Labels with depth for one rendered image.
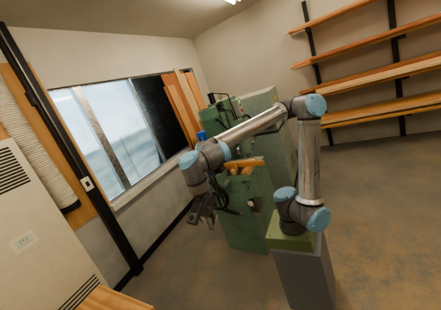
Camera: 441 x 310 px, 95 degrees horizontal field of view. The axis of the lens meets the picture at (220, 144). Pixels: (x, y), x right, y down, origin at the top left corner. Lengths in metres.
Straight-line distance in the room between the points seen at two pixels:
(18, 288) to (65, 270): 0.27
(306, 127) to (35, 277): 2.05
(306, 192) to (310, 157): 0.19
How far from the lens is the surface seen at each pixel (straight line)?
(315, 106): 1.11
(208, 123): 1.79
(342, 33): 3.92
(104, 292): 2.07
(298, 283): 1.72
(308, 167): 1.16
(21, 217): 2.03
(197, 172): 0.81
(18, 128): 2.19
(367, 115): 3.60
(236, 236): 2.29
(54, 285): 2.20
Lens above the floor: 1.65
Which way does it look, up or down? 15 degrees down
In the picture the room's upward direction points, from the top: 20 degrees counter-clockwise
